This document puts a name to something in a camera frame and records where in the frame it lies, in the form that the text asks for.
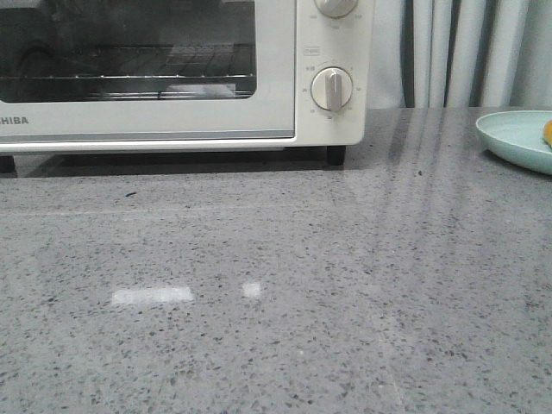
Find oven door with glass window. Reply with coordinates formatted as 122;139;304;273
1;1;296;143

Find golden croissant bread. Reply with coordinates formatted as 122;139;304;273
543;120;552;147

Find black oven foot right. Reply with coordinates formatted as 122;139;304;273
326;146;347;166

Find black oven foot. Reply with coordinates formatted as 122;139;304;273
0;155;16;176
326;146;347;166

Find white toaster oven body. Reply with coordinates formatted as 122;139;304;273
0;0;376;157

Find black oven foot left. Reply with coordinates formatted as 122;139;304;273
0;155;16;176

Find lower timer knob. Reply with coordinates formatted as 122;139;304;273
310;67;353;112

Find upper temperature knob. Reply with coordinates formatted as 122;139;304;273
314;0;358;18

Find grey white curtain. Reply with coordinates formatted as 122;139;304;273
367;1;551;109

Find light green plate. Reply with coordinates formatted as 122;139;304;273
475;110;551;175

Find silver oven door handle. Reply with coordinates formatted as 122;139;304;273
1;138;298;155

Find metal wire oven rack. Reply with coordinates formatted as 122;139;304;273
1;43;257;104

